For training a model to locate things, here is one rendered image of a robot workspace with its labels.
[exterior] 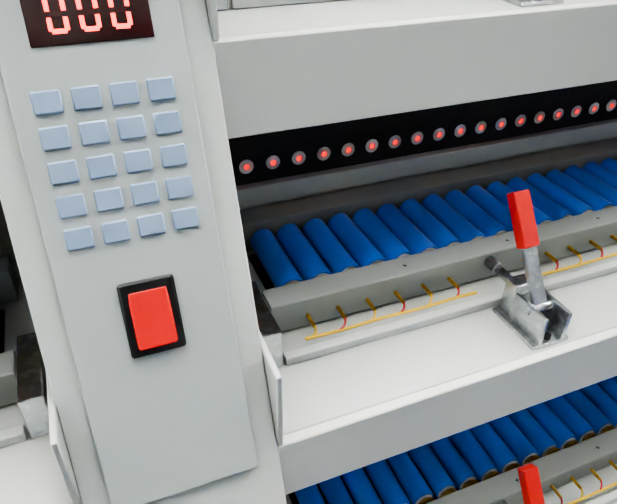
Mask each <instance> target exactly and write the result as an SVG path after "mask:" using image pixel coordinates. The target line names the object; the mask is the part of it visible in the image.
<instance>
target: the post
mask: <svg viewBox="0 0 617 504"><path fill-rule="evenodd" d="M178 1H179V6H180V12H181V18H182V24H183V30H184V36H185V41H186V47H187V53H188V59H189V65H190V70H191V76H192V82H193V88H194V94H195V99H196V105H197V111H198V117H199V123H200V129H201V134H202V140H203V146H204V152H205V158H206V163H207V169H208V175H209V181H210V187H211V192H212V198H213V204H214V210H215V216H216V222H217V227H218V233H219V239H220V245H221V251H222V256H223V262H224V268H225V274H226V280H227V286H228V291H229V297H230V303H231V309H232V315H233V320H234V326H235V332H236V338H237V344H238V349H239V355H240V361H241V367H242V373H243V379H244V384H245V390H246V396H247V402H248V408H249V413H250V419H251V425H252V431H253V437H254V442H255V448H256V454H257V460H258V466H256V467H253V468H250V469H247V470H244V471H242V472H239V473H236V474H233V475H230V476H227V477H224V478H221V479H218V480H215V481H212V482H209V483H206V484H203V485H200V486H197V487H194V488H191V489H188V490H185V491H182V492H179V493H176V494H173V495H171V496H168V497H165V498H162V499H159V500H156V501H153V502H150V503H147V504H287V502H286V496H285V489H284V483H283V477H282V471H281V465H280V458H279V452H278V446H277V440H276V433H275V427H274V421H273V415H272V409H271V402H270V396H269V390H268V384H267V377H266V371H265V365H264V359H263V353H262V346H261V340H260V334H259V328H258V321H257V315H256V309H255V303H254V297H253V290H252V284H251V278H250V272H249V265H248V259H247V253H246V247H245V240H244V234H243V228H242V222H241V216H240V209H239V203H238V197H237V191H236V184H235V178H234V172H233V166H232V160H231V153H230V147H229V141H228V135H227V128H226V122H225V116H224V110H223V104H222V97H221V91H220V85H219V79H218V72H217V66H216V60H215V54H214V48H213V41H212V35H211V29H210V23H209V16H208V10H207V4H206V0H178ZM0 201H1V205H2V208H3V212H4V216H5V220H6V223H7V227H8V231H9V235H10V238H11V242H12V246H13V250H14V253H15V257H16V261H17V265H18V268H19V272H20V276H21V279H22V283H23V287H24V291H25V294H26V298H27V302H28V306H29V309H30V313H31V317H32V321H33V324H34V328H35V332H36V335H37V339H38V343H39V347H40V350H41V354H42V358H43V362H44V365H45V369H46V373H47V377H48V380H49V384H50V388H51V392H52V395H53V399H54V403H55V406H56V410H57V414H58V418H59V421H60V425H61V429H62V433H63V436H64V440H65V444H66V448H67V451H68V455H69V459H70V463H71V466H72V470H73V474H74V477H75V481H76V485H77V489H78V492H79V496H80V500H81V504H110V501H109V497H108V493H107V489H106V485H105V481H104V477H103V473H102V469H101V466H100V462H99V458H98V454H97V450H96V446H95V442H94V438H93V434H92V430H91V426H90V422H89V418H88V414H87V410H86V406H85V402H84V398H83V394H82V390H81V386H80V382H79V378H78V375H77V371H76V367H75V363H74V359H73V355H72V351H71V347H70V343H69V339H68V335H67V331H66V327H65V323H64V319H63V315H62V311H61V307H60V303H59V299H58V295H57V291H56V287H55V284H54V280H53V276H52V272H51V268H50V264H49V260H48V256H47V252H46V248H45V244H44V240H43V236H42V232H41V228H40V224H39V220H38V216H37V212H36V208H35V204H34V200H33V196H32V193H31V189H30V185H29V181H28V177H27V173H26V169H25V165H24V161H23V157H22V153H21V149H20V145H19V141H18V137H17V133H16V129H15V125H14V121H13V117H12V113H11V109H10V105H9V101H8V98H7V94H6V90H5V86H4V82H3V78H2V74H1V70H0Z"/></svg>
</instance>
